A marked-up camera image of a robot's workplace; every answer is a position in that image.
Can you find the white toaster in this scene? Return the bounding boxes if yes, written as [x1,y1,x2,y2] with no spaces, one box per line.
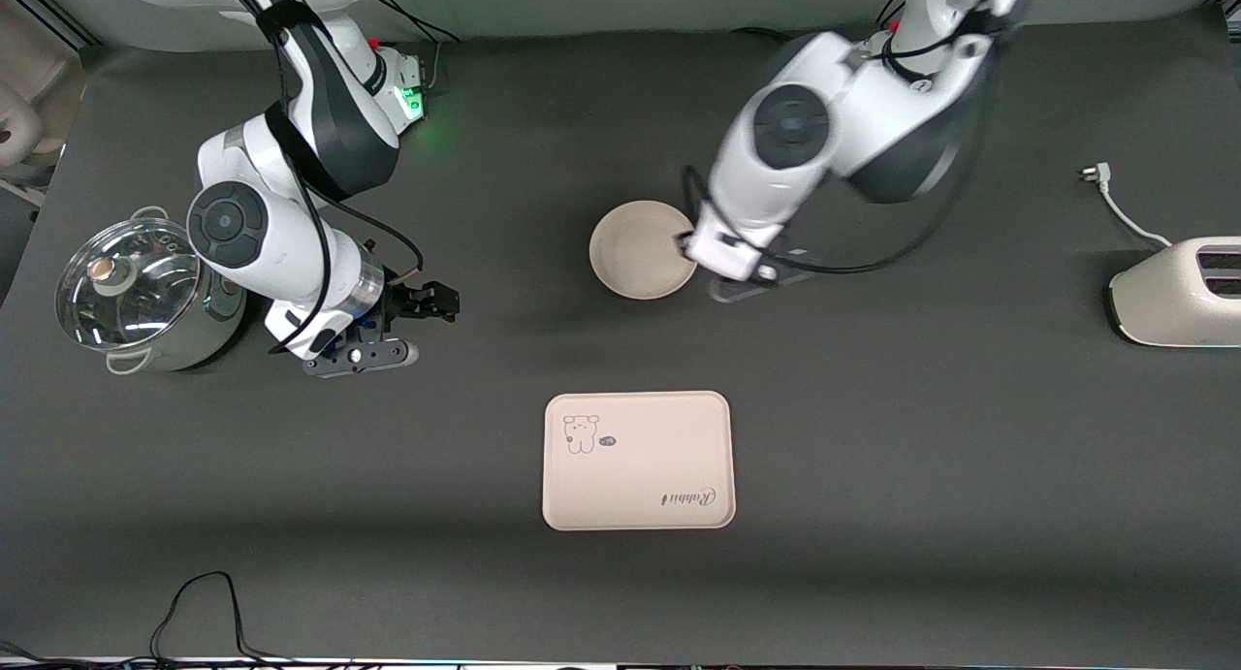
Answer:
[1108,236,1241,348]

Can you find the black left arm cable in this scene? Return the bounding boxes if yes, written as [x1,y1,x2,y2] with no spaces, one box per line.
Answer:
[679,0,1029,276]

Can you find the steel pot with glass lid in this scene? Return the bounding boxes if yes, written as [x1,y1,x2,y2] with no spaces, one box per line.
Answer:
[55,206,248,375]

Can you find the white toaster power cord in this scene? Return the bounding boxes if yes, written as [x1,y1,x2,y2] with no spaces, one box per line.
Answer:
[1080,163,1175,249]

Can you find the beige rectangular rabbit tray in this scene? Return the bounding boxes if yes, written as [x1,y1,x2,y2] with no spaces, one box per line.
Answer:
[542,391,737,532]

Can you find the black left arm base cables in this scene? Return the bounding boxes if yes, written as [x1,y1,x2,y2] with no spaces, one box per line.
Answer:
[732,0,907,60]

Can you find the round beige plate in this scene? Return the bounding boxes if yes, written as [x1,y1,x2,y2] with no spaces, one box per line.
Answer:
[589,201,701,301]

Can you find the thin black looped cable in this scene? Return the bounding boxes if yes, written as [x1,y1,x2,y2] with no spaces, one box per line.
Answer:
[149,571,292,664]

